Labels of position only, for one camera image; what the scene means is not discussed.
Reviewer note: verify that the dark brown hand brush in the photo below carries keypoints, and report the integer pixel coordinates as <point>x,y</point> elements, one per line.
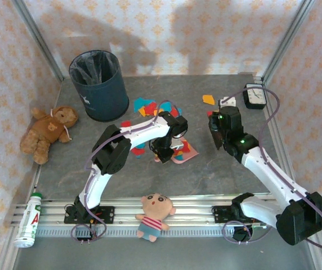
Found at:
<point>216,138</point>

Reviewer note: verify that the red paper scrap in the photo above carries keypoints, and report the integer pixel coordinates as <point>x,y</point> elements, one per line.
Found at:
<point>175,112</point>
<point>137,155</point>
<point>126,124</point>
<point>188,146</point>
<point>150,108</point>

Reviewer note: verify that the orange paper scrap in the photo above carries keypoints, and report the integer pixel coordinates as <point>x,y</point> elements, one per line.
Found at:
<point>209,99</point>

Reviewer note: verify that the pink plastic dustpan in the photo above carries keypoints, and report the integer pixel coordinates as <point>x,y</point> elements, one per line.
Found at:
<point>186,159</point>

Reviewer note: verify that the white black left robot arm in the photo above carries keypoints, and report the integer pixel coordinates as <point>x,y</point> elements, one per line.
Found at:
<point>147,137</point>

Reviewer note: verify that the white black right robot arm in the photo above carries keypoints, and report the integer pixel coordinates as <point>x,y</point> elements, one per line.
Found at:
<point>262,175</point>

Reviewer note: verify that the black alarm clock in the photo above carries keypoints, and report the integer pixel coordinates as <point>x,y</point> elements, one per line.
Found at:
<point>252,100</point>

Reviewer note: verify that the yellow paper scrap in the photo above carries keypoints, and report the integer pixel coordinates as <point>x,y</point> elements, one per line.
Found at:
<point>143,112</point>

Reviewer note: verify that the dark blue trash bin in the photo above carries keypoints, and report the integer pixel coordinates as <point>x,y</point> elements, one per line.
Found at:
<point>104,95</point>

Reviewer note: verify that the cartoon boy plush doll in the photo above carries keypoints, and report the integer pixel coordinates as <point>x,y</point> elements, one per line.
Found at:
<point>156,204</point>

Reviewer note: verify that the clear plastic bin liner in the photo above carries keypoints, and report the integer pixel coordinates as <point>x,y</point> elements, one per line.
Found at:
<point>93,70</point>

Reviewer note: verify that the black power connector box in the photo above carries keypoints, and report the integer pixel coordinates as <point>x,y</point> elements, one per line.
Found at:
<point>83,233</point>
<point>241,233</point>

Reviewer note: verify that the brown teddy bear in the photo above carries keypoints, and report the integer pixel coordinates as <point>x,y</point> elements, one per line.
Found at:
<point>48,128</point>

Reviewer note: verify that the white plastic drink bottle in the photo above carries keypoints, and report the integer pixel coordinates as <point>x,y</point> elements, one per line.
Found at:
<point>30,222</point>

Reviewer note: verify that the aluminium mounting rail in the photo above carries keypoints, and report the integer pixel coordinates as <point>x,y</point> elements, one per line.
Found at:
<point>194,213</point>

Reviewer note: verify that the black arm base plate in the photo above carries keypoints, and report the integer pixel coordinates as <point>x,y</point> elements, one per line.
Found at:
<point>220,213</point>
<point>107,215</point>

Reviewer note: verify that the aluminium frame post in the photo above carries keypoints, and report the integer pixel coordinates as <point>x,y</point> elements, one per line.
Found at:
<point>39,39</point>
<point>287,39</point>

